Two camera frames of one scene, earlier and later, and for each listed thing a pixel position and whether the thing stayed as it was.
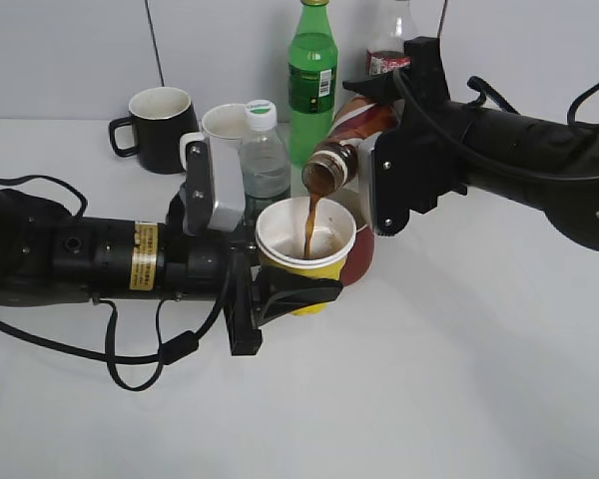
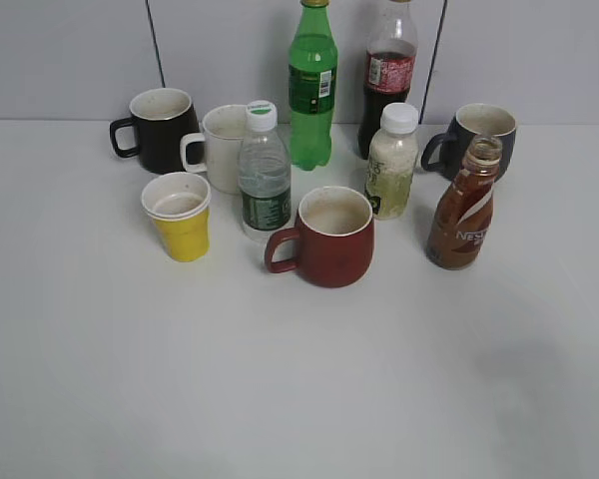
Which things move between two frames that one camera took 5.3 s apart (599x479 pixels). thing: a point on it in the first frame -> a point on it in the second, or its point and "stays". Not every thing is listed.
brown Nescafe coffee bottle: (332, 163) -> (460, 223)
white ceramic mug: (224, 127) stays
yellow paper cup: (311, 236) -> (179, 204)
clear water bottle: (266, 160) stays
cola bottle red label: (385, 49) stays
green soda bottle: (312, 78) stays
